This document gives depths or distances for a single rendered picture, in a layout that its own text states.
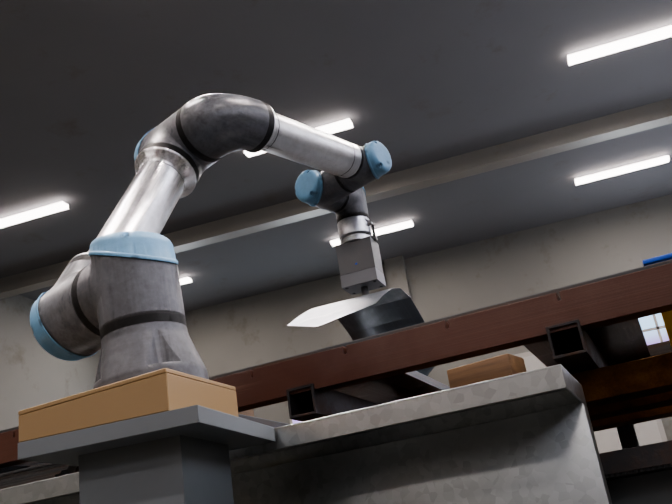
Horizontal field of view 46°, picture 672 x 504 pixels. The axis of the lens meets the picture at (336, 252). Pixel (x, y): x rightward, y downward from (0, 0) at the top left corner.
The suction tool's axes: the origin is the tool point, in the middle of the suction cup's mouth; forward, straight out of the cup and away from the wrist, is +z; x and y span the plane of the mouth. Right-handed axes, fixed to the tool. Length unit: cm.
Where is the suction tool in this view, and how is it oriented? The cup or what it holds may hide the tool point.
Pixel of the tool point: (367, 307)
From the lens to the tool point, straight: 177.0
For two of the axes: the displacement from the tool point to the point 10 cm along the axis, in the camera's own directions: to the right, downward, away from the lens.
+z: 1.4, 9.2, -3.6
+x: -3.6, -2.9, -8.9
